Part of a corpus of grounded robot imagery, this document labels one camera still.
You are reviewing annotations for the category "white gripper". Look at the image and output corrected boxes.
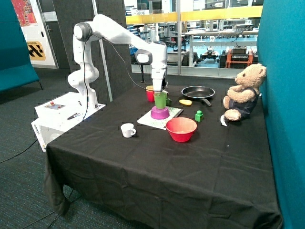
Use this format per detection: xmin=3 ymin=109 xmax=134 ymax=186
xmin=151 ymin=69 xmax=168 ymax=92

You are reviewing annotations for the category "yellow plastic cup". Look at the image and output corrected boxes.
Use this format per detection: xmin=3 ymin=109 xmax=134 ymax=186
xmin=145 ymin=85 xmax=154 ymax=92

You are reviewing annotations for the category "green plastic cup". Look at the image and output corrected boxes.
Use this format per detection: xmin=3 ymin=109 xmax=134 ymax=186
xmin=154 ymin=92 xmax=167 ymax=109

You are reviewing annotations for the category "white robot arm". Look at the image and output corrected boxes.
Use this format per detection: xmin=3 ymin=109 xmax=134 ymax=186
xmin=68 ymin=14 xmax=167 ymax=110

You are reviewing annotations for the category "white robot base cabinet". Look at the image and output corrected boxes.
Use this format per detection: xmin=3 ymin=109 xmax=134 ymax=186
xmin=31 ymin=92 xmax=105 ymax=152

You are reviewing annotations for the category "black tripod stand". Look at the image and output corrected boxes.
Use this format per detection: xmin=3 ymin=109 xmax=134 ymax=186
xmin=139 ymin=64 xmax=146 ymax=83

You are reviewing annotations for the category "pink-red plastic cup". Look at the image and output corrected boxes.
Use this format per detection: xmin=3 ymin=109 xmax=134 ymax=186
xmin=146 ymin=91 xmax=154 ymax=102

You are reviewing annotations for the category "purple upturned plastic bowl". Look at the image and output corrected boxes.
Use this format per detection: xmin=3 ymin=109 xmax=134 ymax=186
xmin=151 ymin=106 xmax=170 ymax=120

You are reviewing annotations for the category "yellow toy vegetable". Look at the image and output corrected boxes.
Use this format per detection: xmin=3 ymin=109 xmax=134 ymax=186
xmin=179 ymin=99 xmax=193 ymax=106

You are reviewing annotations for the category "green speckled cutting board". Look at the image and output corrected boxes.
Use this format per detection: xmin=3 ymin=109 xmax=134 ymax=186
xmin=137 ymin=106 xmax=183 ymax=130

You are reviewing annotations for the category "black frying pan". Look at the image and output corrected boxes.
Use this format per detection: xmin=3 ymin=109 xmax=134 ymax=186
xmin=181 ymin=86 xmax=215 ymax=106

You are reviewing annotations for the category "green toy block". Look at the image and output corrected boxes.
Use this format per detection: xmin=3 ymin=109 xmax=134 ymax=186
xmin=195 ymin=110 xmax=203 ymax=122

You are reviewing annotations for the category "red plastic bowl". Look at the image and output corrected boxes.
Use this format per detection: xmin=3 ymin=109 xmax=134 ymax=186
xmin=165 ymin=117 xmax=197 ymax=143

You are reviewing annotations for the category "white ceramic mug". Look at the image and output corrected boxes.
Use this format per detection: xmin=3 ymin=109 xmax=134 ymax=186
xmin=121 ymin=123 xmax=137 ymax=138

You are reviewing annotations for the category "orange black equipment rack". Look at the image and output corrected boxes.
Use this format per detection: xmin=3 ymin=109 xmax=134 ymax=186
xmin=225 ymin=47 xmax=253 ymax=69

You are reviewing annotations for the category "black tablecloth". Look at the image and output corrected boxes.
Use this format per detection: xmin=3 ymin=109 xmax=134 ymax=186
xmin=43 ymin=84 xmax=283 ymax=229

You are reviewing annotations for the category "beige teddy bear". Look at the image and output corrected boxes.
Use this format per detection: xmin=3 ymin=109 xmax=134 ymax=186
xmin=220 ymin=63 xmax=267 ymax=126

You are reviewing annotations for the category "black pen on cabinet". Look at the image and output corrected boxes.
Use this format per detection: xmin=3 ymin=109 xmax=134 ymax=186
xmin=67 ymin=113 xmax=79 ymax=120

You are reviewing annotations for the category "yellow black sign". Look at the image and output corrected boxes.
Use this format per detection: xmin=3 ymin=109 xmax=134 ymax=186
xmin=27 ymin=41 xmax=46 ymax=61

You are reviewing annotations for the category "teal sofa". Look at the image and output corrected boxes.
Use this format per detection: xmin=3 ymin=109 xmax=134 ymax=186
xmin=0 ymin=0 xmax=39 ymax=92

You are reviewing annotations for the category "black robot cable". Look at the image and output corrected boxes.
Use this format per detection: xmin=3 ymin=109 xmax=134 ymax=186
xmin=0 ymin=35 xmax=153 ymax=164

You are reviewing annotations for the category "red wall poster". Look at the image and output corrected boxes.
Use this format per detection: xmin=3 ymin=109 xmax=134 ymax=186
xmin=11 ymin=0 xmax=38 ymax=27

